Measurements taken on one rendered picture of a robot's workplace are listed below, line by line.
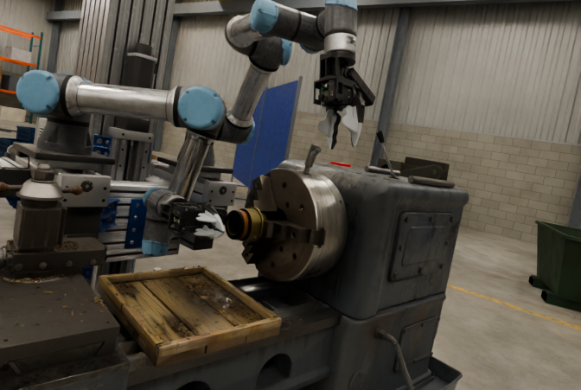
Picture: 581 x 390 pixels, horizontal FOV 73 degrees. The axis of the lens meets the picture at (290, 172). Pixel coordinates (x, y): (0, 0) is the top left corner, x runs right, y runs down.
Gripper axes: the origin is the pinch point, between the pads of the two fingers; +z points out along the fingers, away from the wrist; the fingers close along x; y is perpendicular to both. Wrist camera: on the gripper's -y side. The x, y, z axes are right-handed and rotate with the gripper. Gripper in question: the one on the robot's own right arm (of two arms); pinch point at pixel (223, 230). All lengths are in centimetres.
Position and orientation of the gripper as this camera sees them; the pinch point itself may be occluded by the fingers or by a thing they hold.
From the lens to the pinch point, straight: 95.4
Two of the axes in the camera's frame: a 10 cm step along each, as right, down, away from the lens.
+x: 1.7, -9.8, -0.7
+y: -7.3, -0.8, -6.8
